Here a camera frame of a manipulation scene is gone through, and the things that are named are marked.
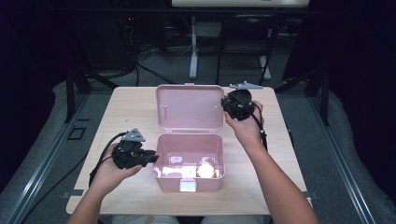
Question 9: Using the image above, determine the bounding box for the black metal stool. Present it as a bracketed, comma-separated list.
[215, 12, 282, 87]

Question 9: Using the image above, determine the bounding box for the pink plastic box white handle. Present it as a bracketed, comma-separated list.
[151, 82, 226, 193]

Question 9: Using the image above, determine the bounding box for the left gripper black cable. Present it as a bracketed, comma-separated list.
[88, 132, 129, 189]

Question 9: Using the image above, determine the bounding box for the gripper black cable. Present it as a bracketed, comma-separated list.
[235, 94, 269, 152]
[88, 132, 129, 189]

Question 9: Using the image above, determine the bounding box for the black floor cable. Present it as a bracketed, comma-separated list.
[21, 153, 89, 224]

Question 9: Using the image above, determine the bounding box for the white desk with legs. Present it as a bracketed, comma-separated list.
[171, 0, 309, 81]

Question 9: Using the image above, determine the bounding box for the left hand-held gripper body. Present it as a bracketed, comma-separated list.
[111, 128, 148, 170]

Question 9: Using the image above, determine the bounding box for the person's left hand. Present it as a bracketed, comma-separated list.
[89, 143, 144, 196]

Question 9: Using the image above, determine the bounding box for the black tape floor outline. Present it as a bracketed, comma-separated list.
[67, 125, 87, 141]

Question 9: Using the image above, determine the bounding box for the black metal stand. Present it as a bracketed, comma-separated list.
[275, 66, 331, 127]
[60, 21, 120, 124]

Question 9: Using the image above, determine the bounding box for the person's right hand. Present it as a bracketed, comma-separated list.
[224, 100, 266, 148]

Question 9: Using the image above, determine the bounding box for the aluminium floor rail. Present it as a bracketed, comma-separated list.
[5, 92, 92, 224]
[307, 95, 378, 224]

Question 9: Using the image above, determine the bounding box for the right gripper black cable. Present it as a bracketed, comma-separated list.
[235, 94, 269, 152]

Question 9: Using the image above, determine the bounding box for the tangle of black cables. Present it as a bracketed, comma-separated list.
[118, 13, 195, 88]

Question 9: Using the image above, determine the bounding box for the round orange object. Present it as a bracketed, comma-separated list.
[197, 161, 219, 180]

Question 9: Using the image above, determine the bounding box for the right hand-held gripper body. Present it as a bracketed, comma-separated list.
[221, 80, 264, 122]

